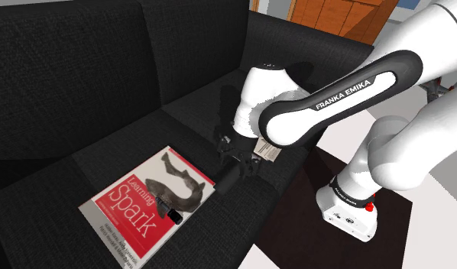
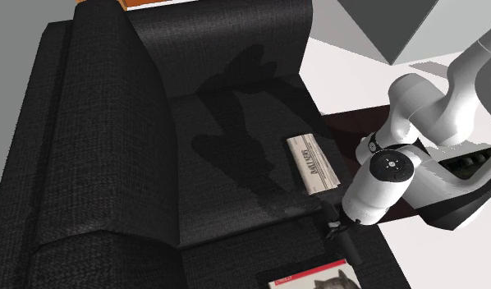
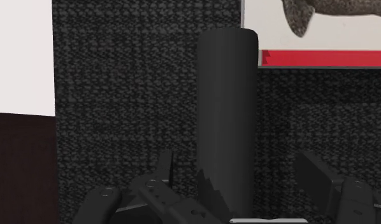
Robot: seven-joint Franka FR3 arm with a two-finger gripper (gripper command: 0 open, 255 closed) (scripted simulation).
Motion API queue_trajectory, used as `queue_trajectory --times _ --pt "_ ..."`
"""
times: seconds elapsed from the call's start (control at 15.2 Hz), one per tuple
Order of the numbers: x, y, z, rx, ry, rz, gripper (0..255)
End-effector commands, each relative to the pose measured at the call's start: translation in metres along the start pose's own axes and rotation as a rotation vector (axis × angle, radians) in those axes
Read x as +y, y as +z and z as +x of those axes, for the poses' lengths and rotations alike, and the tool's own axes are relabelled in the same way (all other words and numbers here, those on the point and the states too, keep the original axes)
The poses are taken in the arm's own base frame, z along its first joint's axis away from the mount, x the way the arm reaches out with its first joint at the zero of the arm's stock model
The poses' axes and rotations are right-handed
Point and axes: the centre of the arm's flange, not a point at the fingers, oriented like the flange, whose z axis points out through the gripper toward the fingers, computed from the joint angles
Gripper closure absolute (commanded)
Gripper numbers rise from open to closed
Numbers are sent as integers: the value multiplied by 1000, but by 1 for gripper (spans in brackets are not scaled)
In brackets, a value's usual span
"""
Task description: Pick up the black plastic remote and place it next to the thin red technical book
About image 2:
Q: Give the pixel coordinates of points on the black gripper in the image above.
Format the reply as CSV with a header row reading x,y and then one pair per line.
x,y
336,227

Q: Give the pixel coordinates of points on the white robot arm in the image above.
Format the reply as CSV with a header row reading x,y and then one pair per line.
x,y
417,108

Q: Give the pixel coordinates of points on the red white cat book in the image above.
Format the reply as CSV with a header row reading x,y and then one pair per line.
x,y
309,278

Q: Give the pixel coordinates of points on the beige striped book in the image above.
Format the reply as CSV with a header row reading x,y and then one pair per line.
x,y
313,164

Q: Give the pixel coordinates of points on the black fabric sofa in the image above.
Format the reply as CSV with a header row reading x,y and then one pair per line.
x,y
109,132

